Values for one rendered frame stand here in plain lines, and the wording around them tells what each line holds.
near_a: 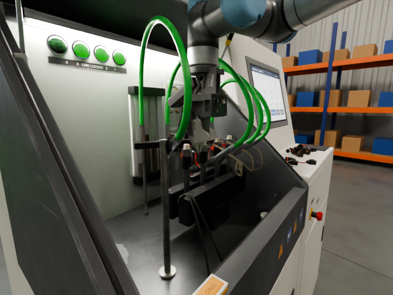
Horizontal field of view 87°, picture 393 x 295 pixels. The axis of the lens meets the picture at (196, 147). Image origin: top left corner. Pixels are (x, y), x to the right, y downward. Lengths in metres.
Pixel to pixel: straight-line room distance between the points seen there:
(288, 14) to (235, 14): 0.12
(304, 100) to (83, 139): 5.73
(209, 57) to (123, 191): 0.56
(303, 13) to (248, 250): 0.46
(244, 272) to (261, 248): 0.07
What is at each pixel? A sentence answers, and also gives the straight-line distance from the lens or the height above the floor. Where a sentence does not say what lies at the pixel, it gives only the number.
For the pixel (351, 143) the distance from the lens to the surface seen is 5.84.
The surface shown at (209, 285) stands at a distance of 0.37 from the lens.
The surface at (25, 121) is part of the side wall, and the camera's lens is 0.40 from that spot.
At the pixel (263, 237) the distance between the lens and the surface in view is 0.49.
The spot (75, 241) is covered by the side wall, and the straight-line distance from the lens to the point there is 0.31.
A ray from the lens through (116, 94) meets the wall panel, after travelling 0.77.
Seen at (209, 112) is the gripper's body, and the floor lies 1.21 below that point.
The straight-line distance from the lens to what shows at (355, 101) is 5.76.
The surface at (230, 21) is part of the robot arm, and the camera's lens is 0.46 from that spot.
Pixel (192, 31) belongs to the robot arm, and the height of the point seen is 1.39.
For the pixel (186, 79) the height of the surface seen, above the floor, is 1.26.
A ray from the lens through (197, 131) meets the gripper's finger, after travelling 0.53.
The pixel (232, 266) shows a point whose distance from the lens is 0.42.
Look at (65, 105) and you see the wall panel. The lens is 0.70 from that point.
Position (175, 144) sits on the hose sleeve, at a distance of 0.42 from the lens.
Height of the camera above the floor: 1.22
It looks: 11 degrees down
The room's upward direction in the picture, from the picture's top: straight up
